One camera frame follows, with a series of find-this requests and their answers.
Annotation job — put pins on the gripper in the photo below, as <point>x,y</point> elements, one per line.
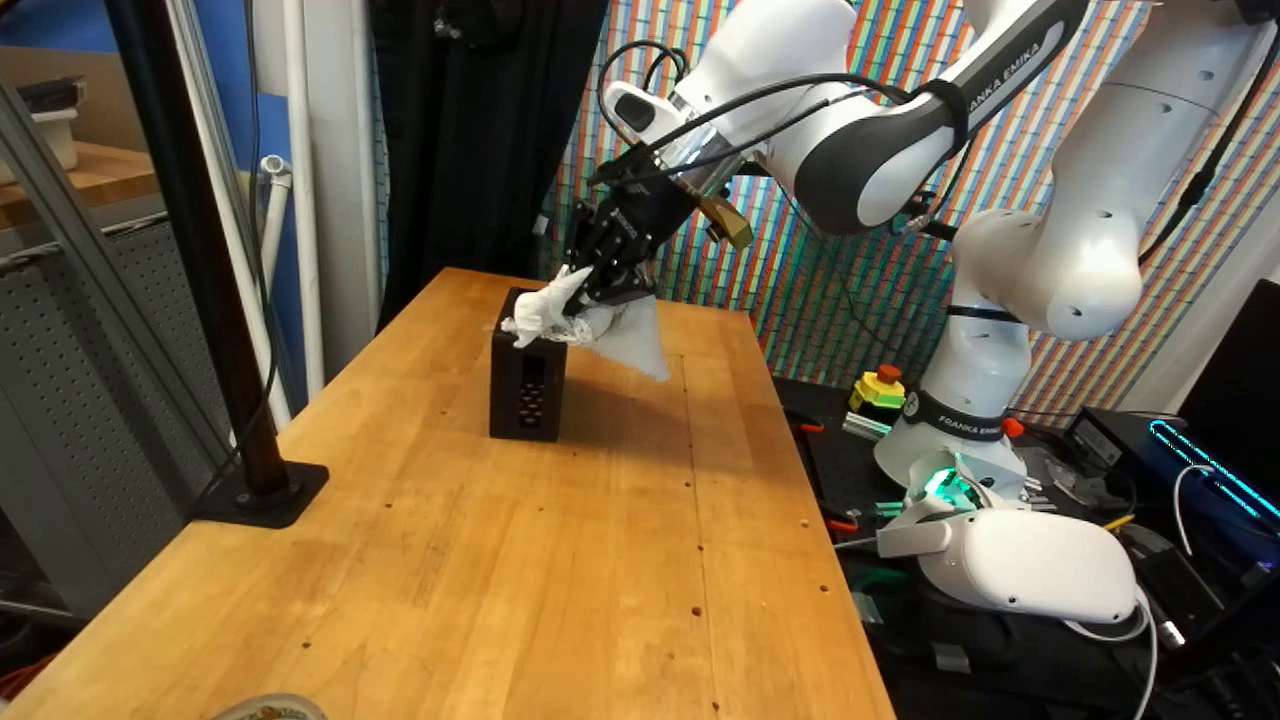
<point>648,212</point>

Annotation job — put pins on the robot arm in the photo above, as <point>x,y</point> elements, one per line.
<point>1080,240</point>

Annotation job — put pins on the black box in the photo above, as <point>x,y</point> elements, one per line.
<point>527,395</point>

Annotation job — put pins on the black curtain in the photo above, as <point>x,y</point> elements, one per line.
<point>470,140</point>

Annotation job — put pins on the multicoloured patterned backdrop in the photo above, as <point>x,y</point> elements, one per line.
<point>860,300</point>

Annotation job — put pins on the yellow emergency stop button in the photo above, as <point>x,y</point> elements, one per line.
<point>880,390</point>

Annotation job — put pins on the white pipes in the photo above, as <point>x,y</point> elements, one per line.
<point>300,200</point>

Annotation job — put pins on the silver metal bar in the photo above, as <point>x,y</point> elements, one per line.
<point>866,426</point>

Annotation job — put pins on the grey aluminium beam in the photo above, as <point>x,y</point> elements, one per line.
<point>100,260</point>

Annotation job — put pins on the wooden table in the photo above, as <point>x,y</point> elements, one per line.
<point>90,175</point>

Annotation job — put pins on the white headset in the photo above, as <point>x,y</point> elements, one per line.
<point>1030,565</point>

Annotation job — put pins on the grey perforated cabinet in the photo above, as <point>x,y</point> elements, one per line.
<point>90,400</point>

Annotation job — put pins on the round patterned rim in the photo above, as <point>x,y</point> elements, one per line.
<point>270,708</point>

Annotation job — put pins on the black computer with blue light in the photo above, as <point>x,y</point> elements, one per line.
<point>1190,480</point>

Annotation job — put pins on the black monitor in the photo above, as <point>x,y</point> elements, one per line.
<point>1240,380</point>

